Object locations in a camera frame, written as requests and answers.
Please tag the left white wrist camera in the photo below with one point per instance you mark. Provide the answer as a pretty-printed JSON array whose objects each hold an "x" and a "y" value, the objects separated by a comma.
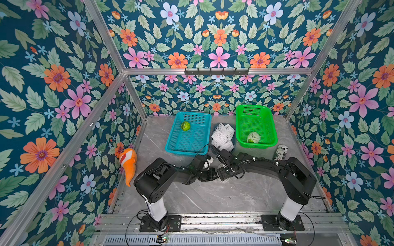
[{"x": 208, "y": 162}]

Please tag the black hook rail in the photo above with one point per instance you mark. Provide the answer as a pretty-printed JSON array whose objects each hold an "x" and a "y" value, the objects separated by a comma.
[{"x": 216, "y": 71}]

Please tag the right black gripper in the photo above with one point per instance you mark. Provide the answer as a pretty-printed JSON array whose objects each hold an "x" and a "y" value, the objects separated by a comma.
[{"x": 224, "y": 172}]

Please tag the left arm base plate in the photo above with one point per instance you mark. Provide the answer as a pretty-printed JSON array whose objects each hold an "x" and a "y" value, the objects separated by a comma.
[{"x": 170, "y": 223}]

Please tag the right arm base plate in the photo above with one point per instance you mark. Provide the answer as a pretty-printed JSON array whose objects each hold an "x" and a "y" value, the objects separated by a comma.
[{"x": 279, "y": 223}]

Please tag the teal plastic basket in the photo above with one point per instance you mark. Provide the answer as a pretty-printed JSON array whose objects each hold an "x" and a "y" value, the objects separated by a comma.
[{"x": 192, "y": 142}]

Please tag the green custard apple back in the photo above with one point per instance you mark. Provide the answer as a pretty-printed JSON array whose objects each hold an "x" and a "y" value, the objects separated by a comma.
[{"x": 185, "y": 126}]

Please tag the orange clownfish plush toy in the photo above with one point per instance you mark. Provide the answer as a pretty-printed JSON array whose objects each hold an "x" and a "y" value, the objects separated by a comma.
[{"x": 128, "y": 160}]

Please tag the green plastic basket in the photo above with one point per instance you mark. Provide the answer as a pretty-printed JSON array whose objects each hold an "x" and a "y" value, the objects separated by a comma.
[{"x": 254, "y": 118}]

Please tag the patterned black white can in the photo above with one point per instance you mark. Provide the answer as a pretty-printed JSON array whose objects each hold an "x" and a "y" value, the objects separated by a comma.
[{"x": 281, "y": 152}]

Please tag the white foam net back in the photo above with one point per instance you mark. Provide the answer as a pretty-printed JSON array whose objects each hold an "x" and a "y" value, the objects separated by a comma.
[{"x": 223, "y": 136}]

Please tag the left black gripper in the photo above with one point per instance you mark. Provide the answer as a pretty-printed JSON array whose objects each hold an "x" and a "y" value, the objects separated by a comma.
[{"x": 210, "y": 178}]

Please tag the white foam net sleeve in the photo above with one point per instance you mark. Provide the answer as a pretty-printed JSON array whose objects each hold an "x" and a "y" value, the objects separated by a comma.
[{"x": 255, "y": 136}]

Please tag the grey foam net tray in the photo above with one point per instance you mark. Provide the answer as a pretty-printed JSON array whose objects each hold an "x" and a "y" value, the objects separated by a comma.
[{"x": 215, "y": 147}]

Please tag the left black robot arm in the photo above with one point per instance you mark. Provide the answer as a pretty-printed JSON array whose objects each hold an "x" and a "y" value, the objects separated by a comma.
[{"x": 155, "y": 180}]

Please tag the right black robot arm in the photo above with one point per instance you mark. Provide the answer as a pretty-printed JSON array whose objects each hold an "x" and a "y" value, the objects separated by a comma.
[{"x": 297, "y": 180}]

